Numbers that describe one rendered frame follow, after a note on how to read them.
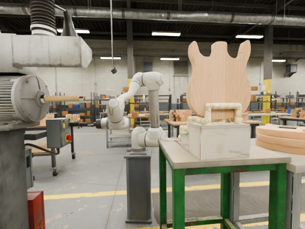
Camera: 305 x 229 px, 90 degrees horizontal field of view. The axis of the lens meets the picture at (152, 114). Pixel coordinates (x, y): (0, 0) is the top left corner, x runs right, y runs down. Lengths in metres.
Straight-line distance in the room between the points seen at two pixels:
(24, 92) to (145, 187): 1.31
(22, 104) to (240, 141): 1.09
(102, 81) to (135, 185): 11.03
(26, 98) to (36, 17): 0.39
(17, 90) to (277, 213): 1.45
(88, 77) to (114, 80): 1.93
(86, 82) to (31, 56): 11.75
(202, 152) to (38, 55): 0.89
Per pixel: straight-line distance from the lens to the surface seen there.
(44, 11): 1.01
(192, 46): 0.86
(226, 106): 0.85
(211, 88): 0.85
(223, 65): 0.90
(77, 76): 12.90
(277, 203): 1.14
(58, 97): 1.00
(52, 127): 1.25
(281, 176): 1.09
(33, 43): 0.93
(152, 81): 1.47
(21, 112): 0.99
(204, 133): 0.79
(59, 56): 0.87
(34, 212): 1.39
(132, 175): 1.70
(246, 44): 1.01
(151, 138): 1.55
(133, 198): 1.81
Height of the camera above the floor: 1.20
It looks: 3 degrees down
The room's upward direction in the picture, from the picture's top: 1 degrees counter-clockwise
